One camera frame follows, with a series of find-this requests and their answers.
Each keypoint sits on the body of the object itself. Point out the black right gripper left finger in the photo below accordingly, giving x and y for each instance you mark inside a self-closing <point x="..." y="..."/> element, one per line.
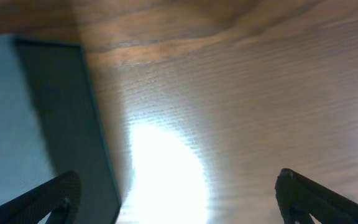
<point x="58" y="199"/>

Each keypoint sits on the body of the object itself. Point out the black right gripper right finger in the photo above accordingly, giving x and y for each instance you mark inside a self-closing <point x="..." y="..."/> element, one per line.
<point x="302" y="200"/>

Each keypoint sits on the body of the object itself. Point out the dark green box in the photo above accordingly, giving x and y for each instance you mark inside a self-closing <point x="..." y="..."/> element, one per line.
<point x="50" y="124"/>

